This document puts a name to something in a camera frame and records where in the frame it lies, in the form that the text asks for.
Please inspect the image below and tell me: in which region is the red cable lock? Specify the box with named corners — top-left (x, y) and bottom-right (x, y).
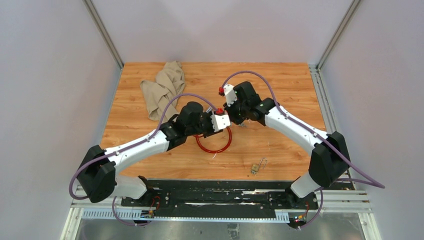
top-left (194, 128), bottom-right (233, 154)

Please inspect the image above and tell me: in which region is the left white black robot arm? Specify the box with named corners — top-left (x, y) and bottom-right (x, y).
top-left (71, 101), bottom-right (228, 207)

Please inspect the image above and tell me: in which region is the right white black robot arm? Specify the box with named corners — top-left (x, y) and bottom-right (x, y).
top-left (218, 81), bottom-right (349, 209)

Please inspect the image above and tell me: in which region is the beige cloth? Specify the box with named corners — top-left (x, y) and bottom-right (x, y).
top-left (140, 61), bottom-right (186, 121)

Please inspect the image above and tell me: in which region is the brass padlock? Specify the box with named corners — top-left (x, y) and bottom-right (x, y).
top-left (250, 157), bottom-right (268, 175)

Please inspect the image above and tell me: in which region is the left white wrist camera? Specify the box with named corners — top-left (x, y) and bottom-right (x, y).
top-left (210, 108), bottom-right (231, 132)

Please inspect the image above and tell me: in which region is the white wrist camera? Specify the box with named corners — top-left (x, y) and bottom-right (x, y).
top-left (210, 108), bottom-right (231, 132)
top-left (218, 84), bottom-right (238, 107)

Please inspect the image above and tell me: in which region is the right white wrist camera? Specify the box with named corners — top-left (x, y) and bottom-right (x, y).
top-left (218, 84), bottom-right (238, 107)

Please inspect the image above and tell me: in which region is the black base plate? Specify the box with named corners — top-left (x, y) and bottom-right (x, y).
top-left (88, 178), bottom-right (357, 220)

